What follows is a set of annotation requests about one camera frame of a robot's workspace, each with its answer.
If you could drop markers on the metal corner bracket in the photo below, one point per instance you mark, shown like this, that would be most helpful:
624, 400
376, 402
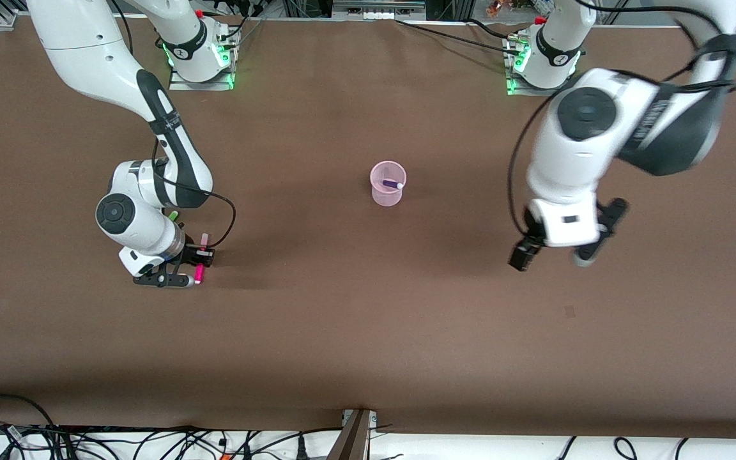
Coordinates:
9, 20

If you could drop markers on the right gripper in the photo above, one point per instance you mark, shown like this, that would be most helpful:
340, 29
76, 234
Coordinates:
193, 256

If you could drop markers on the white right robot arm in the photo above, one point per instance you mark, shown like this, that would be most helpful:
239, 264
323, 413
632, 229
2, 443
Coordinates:
87, 57

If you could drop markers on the black power plug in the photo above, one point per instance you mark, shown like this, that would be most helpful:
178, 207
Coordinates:
301, 447

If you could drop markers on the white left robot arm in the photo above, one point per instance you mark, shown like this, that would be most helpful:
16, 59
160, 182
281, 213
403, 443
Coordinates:
585, 140

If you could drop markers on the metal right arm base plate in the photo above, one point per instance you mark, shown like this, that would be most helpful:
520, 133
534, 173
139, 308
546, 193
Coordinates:
179, 82

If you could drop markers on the purple marker pen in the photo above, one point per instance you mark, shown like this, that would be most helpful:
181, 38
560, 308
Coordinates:
392, 184

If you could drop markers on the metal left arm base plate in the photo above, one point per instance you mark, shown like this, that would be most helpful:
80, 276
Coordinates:
521, 91

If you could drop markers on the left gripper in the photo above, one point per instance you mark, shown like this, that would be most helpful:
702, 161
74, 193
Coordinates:
524, 254

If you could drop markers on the pink marker pen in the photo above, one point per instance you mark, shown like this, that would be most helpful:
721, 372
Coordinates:
199, 275

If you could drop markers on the metal table clamp bracket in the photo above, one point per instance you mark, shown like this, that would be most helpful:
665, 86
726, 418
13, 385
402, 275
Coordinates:
352, 434

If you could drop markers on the pink mesh pen holder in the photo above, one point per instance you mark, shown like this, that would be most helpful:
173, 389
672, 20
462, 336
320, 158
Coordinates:
387, 195

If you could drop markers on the orange background object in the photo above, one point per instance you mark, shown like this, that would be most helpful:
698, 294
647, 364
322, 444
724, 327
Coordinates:
499, 7

